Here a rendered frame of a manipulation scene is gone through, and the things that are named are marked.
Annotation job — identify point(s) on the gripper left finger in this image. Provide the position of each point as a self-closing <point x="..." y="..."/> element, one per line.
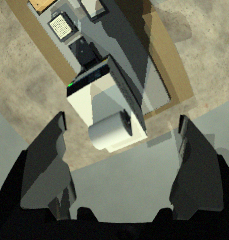
<point x="39" y="188"/>

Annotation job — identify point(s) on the white roll of foil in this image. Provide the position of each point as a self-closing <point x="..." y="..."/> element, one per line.
<point x="109" y="131"/>

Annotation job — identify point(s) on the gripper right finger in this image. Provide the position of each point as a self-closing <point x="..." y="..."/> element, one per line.
<point x="200" y="191"/>

